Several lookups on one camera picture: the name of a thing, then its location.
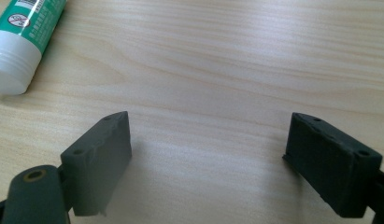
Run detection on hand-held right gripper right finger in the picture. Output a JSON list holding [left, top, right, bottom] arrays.
[[281, 112, 384, 219]]

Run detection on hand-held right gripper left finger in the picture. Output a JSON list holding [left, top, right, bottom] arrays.
[[60, 110, 133, 217]]

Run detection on green and white tube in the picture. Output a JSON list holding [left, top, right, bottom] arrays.
[[0, 0, 68, 96]]

